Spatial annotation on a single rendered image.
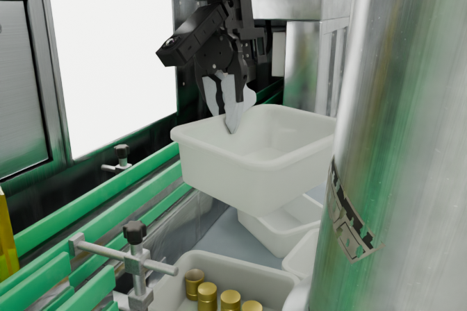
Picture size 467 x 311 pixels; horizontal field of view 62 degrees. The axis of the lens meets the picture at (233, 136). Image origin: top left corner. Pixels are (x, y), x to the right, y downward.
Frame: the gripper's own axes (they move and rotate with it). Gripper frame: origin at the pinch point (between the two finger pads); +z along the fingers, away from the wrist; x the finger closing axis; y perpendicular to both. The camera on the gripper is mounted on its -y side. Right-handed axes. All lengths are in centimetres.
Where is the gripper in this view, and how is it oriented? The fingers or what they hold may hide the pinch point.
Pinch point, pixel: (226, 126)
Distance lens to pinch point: 58.2
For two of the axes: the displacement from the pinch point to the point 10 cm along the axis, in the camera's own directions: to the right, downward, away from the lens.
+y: 6.5, -2.3, 7.3
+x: -7.5, -0.4, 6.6
